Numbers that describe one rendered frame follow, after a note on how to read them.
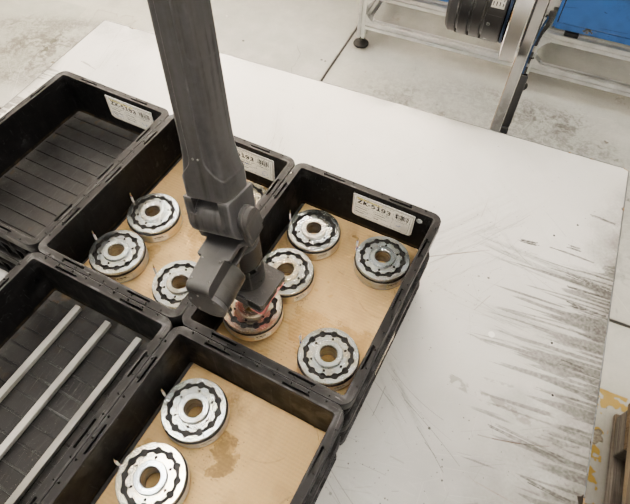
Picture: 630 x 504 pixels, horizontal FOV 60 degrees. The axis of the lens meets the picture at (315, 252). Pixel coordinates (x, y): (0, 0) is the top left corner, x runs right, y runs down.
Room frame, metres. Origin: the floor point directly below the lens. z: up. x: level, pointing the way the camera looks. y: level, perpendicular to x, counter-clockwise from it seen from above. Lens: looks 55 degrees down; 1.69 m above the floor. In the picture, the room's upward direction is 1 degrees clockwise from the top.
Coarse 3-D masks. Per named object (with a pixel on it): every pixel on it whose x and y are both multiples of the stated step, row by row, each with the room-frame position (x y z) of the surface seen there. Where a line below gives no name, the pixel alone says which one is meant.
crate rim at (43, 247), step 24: (168, 120) 0.86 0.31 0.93; (144, 144) 0.79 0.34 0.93; (240, 144) 0.79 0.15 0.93; (120, 168) 0.73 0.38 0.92; (288, 168) 0.73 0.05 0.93; (96, 192) 0.66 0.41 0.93; (72, 216) 0.60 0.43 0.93; (48, 240) 0.55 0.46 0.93; (72, 264) 0.50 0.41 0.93; (120, 288) 0.45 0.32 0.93; (168, 312) 0.41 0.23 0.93
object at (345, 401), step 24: (312, 168) 0.73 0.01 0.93; (360, 192) 0.68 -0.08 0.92; (264, 216) 0.61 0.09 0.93; (432, 216) 0.62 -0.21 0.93; (432, 240) 0.56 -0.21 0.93; (408, 288) 0.46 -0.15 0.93; (192, 312) 0.41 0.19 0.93; (384, 336) 0.38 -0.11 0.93; (264, 360) 0.33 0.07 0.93; (360, 384) 0.30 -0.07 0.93
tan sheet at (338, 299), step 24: (336, 216) 0.69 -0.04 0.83; (360, 240) 0.63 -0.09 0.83; (336, 264) 0.58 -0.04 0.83; (312, 288) 0.52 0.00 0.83; (336, 288) 0.52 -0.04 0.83; (360, 288) 0.52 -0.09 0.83; (288, 312) 0.47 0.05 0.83; (312, 312) 0.47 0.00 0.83; (336, 312) 0.47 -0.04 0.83; (360, 312) 0.47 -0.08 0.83; (384, 312) 0.47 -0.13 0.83; (288, 336) 0.42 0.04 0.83; (360, 336) 0.42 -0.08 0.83; (288, 360) 0.38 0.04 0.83; (360, 360) 0.38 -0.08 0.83
